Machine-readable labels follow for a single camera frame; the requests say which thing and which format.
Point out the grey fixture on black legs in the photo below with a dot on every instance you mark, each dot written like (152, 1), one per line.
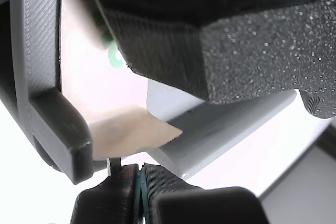
(42, 37)

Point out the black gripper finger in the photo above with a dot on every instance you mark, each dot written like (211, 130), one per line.
(249, 51)
(197, 205)

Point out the white paper card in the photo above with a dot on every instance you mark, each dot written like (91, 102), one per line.
(131, 132)

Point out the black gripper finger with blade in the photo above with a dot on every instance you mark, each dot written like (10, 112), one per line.
(110, 200)

